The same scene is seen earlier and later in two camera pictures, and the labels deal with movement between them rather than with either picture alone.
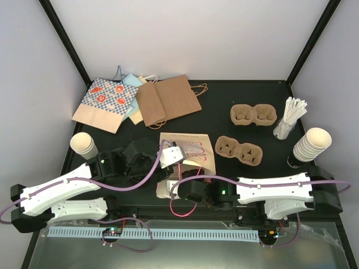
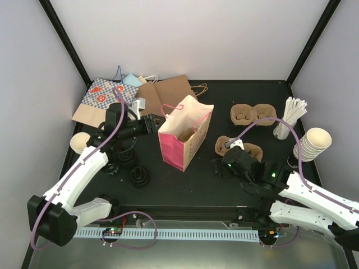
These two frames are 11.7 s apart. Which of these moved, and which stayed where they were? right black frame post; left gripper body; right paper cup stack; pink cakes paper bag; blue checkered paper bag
Moved: pink cakes paper bag; left gripper body
Stayed: right black frame post; right paper cup stack; blue checkered paper bag
